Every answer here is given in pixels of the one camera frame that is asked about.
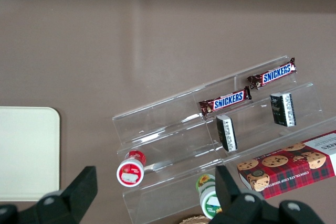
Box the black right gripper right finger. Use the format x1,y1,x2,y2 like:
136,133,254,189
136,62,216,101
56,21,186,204
209,165,327,224

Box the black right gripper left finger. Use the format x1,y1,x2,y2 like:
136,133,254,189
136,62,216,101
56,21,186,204
0,165,99,224

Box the light wicker basket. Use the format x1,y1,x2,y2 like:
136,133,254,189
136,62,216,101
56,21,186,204
179,215,211,224

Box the beige plastic tray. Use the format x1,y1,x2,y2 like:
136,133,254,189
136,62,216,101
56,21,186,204
0,106,61,202

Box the green lid yogurt cup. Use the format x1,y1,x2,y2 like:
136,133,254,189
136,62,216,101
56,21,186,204
194,173,224,220

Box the red lid yogurt cup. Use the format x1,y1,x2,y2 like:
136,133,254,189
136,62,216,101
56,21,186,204
116,150,147,188

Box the small black chocolate box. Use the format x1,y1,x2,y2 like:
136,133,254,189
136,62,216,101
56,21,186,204
269,92,297,127
215,115,239,153

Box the red tartan cookie box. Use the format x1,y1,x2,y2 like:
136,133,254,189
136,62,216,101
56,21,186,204
236,130,336,200

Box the clear acrylic stepped shelf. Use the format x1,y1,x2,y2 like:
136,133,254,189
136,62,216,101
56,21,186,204
112,55,336,224

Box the Snickers chocolate bar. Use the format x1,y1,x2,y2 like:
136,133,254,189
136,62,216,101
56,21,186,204
198,86,253,116
247,57,298,90

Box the brown table mat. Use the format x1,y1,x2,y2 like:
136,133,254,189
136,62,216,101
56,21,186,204
0,0,336,224

